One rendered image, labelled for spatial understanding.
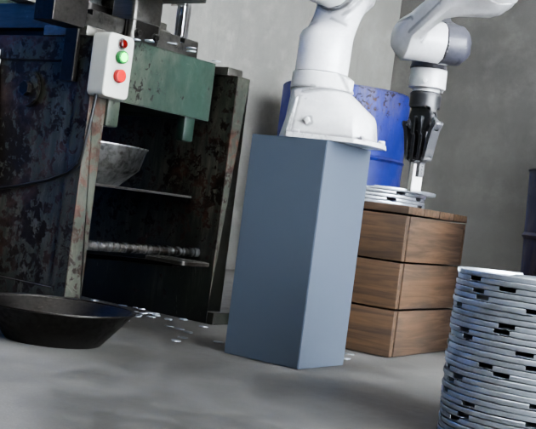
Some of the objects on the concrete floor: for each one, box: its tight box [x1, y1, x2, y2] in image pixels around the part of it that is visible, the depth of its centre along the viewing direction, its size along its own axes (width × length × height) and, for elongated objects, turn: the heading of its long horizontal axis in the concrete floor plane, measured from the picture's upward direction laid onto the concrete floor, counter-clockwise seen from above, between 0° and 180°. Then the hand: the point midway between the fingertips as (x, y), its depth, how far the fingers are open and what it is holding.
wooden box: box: [345, 201, 467, 358], centre depth 270 cm, size 40×38×35 cm
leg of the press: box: [81, 66, 250, 325], centre depth 296 cm, size 92×12×90 cm
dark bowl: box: [0, 292, 136, 349], centre depth 204 cm, size 30×30×7 cm
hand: (415, 177), depth 254 cm, fingers closed
